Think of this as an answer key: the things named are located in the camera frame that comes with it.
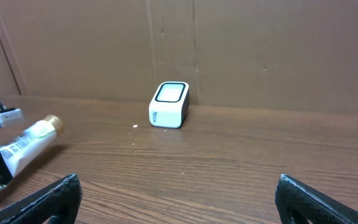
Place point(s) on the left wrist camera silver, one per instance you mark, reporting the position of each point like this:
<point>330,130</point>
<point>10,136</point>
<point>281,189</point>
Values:
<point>11,117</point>

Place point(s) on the white tube with gold cap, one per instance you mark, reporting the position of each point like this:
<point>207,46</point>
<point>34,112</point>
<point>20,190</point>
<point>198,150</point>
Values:
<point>32,142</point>

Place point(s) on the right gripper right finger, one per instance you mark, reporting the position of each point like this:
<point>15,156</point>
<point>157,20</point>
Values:
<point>299,203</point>

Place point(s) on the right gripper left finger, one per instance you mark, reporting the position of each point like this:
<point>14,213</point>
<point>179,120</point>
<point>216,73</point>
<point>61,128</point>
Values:
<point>56,203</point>

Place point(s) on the white barcode scanner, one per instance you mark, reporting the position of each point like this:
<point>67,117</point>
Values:
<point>169,105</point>

